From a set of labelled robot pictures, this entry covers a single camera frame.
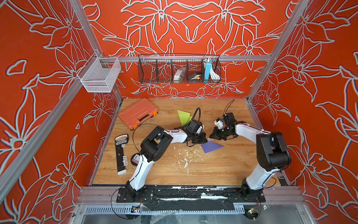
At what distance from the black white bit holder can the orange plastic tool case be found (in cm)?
9

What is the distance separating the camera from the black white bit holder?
0.83m

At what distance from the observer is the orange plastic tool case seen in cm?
102
